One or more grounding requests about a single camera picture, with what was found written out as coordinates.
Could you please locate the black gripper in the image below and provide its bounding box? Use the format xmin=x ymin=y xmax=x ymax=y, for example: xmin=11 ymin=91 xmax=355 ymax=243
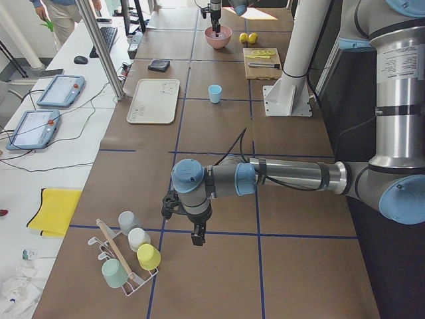
xmin=209 ymin=0 xmax=222 ymax=37
xmin=183 ymin=201 xmax=213 ymax=226

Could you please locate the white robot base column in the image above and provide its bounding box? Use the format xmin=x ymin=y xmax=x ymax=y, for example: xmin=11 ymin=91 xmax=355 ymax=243
xmin=263 ymin=0 xmax=331 ymax=117

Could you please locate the pile of clear ice cubes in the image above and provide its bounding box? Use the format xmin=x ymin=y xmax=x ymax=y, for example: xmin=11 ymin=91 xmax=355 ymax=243
xmin=206 ymin=30 xmax=228 ymax=41

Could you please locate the yellow cup on rack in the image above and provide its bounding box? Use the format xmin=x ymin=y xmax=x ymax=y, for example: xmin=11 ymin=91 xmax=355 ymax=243
xmin=137 ymin=243 xmax=161 ymax=270

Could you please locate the white cup on rack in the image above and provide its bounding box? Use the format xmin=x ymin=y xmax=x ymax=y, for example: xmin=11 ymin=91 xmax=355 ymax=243
xmin=127 ymin=227 xmax=151 ymax=253

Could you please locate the light blue plastic cup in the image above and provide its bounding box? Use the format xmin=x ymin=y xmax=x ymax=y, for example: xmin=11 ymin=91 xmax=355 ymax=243
xmin=208 ymin=84 xmax=222 ymax=104

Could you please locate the grey cup on rack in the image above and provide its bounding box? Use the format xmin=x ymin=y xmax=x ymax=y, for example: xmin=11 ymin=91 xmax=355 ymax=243
xmin=118 ymin=211 xmax=141 ymax=236

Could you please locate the mint green cup on rack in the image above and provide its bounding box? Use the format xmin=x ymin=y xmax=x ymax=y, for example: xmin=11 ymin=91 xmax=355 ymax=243
xmin=102 ymin=259 xmax=128 ymax=288

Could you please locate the pink bowl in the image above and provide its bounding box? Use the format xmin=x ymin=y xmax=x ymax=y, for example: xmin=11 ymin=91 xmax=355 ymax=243
xmin=204 ymin=25 xmax=232 ymax=49

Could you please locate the yellow lemon left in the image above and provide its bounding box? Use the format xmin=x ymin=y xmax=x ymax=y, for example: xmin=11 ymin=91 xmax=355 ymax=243
xmin=239 ymin=33 xmax=248 ymax=43

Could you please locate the yellow lemon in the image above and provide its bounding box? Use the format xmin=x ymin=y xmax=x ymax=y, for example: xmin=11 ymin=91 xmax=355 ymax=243
xmin=239 ymin=33 xmax=248 ymax=43
xmin=247 ymin=33 xmax=258 ymax=45

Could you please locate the yellow lemon right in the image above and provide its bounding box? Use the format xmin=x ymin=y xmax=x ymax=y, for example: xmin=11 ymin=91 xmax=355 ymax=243
xmin=247 ymin=33 xmax=258 ymax=45

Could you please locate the lemon slices row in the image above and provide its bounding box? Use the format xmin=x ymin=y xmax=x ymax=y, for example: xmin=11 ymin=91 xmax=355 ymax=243
xmin=251 ymin=49 xmax=276 ymax=58

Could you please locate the wooden cutting board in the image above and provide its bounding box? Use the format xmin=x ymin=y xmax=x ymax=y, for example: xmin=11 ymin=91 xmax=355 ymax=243
xmin=243 ymin=48 xmax=282 ymax=80

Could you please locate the grey folded cloth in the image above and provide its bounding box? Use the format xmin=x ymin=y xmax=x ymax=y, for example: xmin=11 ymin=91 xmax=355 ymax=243
xmin=147 ymin=59 xmax=171 ymax=72

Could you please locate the black metal stirring tube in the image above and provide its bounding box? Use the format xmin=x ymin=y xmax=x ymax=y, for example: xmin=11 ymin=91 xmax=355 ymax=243
xmin=248 ymin=62 xmax=281 ymax=70

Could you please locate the cream bear serving tray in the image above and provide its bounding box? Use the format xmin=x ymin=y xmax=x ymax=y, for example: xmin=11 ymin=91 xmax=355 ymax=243
xmin=126 ymin=78 xmax=180 ymax=124

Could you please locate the black keyboard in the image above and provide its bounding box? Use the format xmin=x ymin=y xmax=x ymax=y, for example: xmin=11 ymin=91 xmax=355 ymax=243
xmin=89 ymin=27 xmax=118 ymax=58

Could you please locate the black computer mouse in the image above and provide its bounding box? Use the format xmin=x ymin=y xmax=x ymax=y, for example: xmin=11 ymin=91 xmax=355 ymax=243
xmin=74 ymin=55 xmax=88 ymax=64

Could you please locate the yellow cloth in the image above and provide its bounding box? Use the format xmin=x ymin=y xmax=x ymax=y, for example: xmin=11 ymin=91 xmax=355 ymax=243
xmin=27 ymin=188 xmax=82 ymax=237

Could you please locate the person in background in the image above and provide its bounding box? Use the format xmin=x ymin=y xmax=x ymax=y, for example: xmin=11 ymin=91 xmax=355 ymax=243
xmin=31 ymin=0 xmax=82 ymax=45

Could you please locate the blue teach pendant far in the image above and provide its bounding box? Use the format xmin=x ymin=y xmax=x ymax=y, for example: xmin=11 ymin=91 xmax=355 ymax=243
xmin=37 ymin=75 xmax=85 ymax=108

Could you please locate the blue teach pendant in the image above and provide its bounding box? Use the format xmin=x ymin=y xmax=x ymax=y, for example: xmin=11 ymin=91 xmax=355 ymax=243
xmin=6 ymin=110 xmax=60 ymax=150
xmin=37 ymin=75 xmax=85 ymax=108

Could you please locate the blue teach pendant near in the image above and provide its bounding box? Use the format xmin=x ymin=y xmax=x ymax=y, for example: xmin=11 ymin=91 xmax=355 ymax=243
xmin=6 ymin=110 xmax=60 ymax=150

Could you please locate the white crumpled paper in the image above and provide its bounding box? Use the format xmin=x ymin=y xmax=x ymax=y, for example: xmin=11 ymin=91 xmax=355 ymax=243
xmin=1 ymin=261 xmax=42 ymax=318

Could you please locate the white wire cup rack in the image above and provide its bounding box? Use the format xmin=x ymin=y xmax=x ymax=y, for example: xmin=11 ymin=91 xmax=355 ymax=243
xmin=87 ymin=219 xmax=159 ymax=297

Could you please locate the aluminium frame post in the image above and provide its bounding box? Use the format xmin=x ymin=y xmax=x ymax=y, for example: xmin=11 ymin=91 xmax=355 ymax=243
xmin=76 ymin=0 xmax=126 ymax=101

